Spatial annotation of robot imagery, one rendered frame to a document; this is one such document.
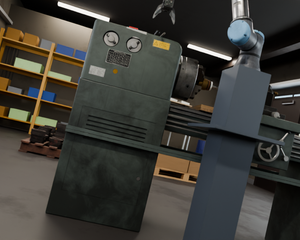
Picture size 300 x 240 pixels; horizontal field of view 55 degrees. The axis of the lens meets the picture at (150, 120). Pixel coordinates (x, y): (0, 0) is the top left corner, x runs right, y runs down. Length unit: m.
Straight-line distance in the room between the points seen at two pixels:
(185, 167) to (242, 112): 3.25
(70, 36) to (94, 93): 5.72
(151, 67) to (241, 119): 0.66
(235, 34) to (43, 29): 6.34
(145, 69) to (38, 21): 5.96
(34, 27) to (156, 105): 6.04
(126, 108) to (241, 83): 0.71
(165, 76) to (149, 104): 0.21
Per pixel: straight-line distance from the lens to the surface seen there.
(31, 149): 4.14
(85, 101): 1.86
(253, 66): 1.72
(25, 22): 7.72
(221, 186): 1.62
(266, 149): 2.06
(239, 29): 1.66
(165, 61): 1.92
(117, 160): 1.86
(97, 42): 1.92
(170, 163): 4.70
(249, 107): 1.65
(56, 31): 7.58
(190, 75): 2.04
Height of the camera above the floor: 0.63
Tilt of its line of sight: 2 degrees up
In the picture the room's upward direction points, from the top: 14 degrees clockwise
